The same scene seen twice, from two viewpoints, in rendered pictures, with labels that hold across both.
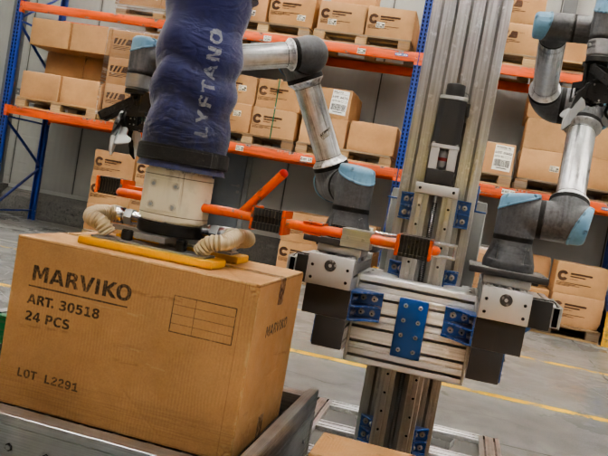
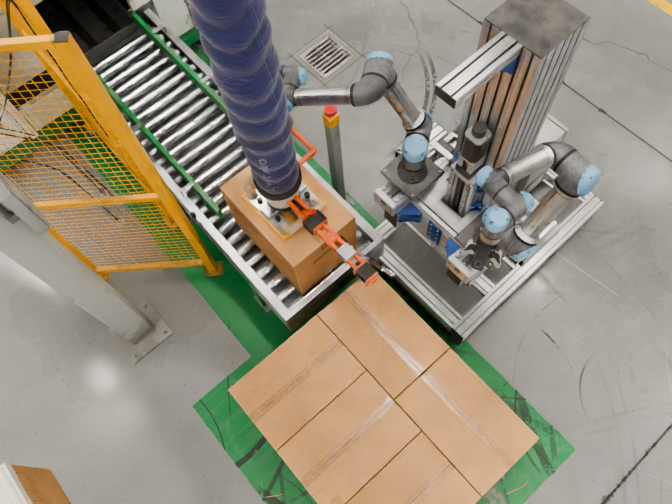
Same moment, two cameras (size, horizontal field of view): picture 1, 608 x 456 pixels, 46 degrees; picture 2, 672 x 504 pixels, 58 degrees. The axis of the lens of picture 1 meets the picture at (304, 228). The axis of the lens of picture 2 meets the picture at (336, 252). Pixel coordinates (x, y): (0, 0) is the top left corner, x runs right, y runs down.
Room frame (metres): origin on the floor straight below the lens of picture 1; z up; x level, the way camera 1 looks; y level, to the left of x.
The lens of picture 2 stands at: (0.89, -0.84, 3.60)
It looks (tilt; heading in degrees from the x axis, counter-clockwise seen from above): 66 degrees down; 43
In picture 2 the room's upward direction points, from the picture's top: 8 degrees counter-clockwise
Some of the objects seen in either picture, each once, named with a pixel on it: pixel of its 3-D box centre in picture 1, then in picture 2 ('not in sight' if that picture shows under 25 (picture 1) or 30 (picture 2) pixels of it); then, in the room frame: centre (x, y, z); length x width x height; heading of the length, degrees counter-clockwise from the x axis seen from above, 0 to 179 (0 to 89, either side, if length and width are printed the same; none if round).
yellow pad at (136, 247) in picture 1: (153, 244); (269, 210); (1.71, 0.35, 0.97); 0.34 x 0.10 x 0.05; 78
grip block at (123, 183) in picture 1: (115, 185); not in sight; (2.12, 0.57, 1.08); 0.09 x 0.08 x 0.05; 168
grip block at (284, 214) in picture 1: (270, 220); (315, 222); (1.76, 0.08, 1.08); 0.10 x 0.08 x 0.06; 168
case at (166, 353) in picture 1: (157, 331); (291, 219); (1.81, 0.32, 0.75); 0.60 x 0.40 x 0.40; 77
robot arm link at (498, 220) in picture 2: (607, 20); (496, 223); (1.88, -0.67, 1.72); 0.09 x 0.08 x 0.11; 163
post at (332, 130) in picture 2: not in sight; (336, 164); (2.34, 0.42, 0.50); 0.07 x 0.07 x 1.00; 77
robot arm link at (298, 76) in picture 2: not in sight; (293, 78); (2.14, 0.45, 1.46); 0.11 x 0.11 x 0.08; 23
